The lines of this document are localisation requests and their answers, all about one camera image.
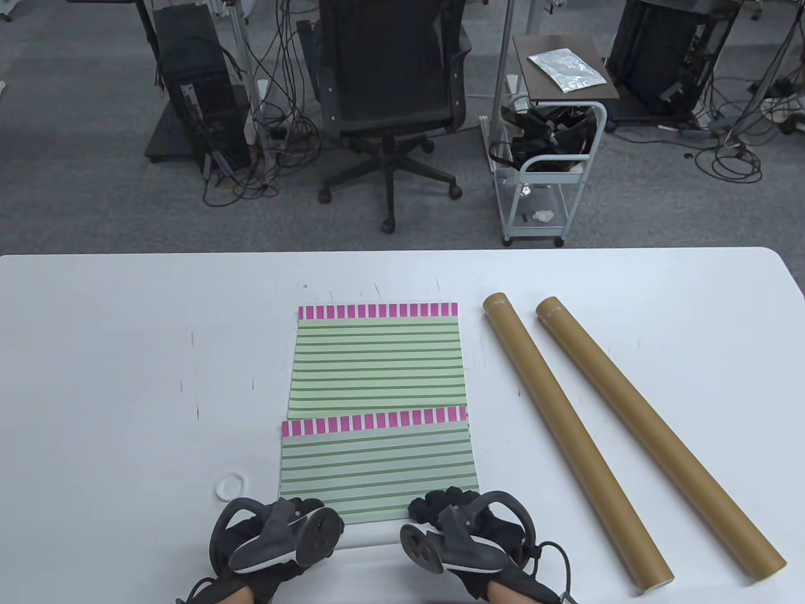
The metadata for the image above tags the silver plastic bag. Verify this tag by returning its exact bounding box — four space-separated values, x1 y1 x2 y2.
527 48 609 94

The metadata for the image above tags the grey hand tracker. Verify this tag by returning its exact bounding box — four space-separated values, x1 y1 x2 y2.
208 497 346 576
400 492 538 576

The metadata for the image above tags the white power strip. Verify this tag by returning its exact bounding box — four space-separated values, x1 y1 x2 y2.
764 94 805 123

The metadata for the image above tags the black computer tower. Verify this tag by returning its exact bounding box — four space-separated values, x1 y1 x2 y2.
153 5 252 171
607 0 740 123

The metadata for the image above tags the black headset gear pile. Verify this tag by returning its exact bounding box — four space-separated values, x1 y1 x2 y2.
489 104 598 174

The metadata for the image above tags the person's right forearm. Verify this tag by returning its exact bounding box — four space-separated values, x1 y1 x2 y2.
487 580 535 604

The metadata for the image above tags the green striped mouse pad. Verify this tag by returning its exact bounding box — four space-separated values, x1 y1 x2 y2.
279 406 481 552
288 303 469 421

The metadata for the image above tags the person's right hand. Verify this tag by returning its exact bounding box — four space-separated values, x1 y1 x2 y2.
408 486 541 590

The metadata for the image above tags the dark grey floor plate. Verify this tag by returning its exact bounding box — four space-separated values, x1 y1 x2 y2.
145 99 202 164

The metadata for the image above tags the white plastic tube cap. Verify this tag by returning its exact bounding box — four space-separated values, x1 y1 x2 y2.
215 472 247 503

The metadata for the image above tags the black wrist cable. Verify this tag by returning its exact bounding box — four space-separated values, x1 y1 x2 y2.
176 576 221 604
531 541 574 604

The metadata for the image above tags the white rolling cart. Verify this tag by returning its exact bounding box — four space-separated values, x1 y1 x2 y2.
481 94 609 247

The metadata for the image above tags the silver metal frame post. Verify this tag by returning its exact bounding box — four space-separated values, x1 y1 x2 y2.
225 0 277 172
489 0 518 148

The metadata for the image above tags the person's left hand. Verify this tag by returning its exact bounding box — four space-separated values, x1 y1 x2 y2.
211 497 345 603

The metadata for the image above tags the black office chair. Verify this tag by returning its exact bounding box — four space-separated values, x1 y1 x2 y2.
296 0 472 235

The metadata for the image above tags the tangle of black cables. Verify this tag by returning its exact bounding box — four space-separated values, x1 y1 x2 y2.
200 0 325 208
689 60 805 184

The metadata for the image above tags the brown side table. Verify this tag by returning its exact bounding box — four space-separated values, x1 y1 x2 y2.
513 35 620 103

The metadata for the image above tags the brown cardboard mailing tube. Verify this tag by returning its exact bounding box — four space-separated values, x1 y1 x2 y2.
536 296 788 581
482 291 675 595

